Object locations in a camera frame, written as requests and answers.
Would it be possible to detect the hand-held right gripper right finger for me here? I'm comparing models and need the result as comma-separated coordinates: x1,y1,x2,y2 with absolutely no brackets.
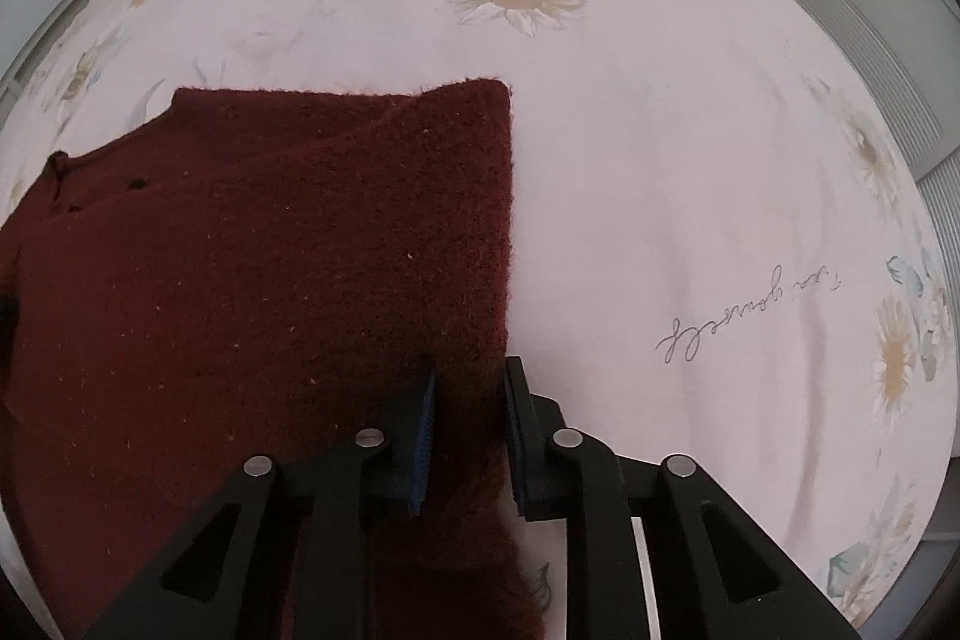
504,355,863,640

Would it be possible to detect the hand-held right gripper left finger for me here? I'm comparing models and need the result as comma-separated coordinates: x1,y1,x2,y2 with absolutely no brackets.
81,361,440,640

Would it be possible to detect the dark red knitted sweater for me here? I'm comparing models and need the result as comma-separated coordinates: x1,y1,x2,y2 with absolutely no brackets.
0,76,548,640

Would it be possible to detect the floral white bed sheet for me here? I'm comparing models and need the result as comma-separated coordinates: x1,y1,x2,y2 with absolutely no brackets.
0,0,950,640

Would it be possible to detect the white ribbed panel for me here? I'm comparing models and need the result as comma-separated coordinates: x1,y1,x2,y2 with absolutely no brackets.
916,151,960,461

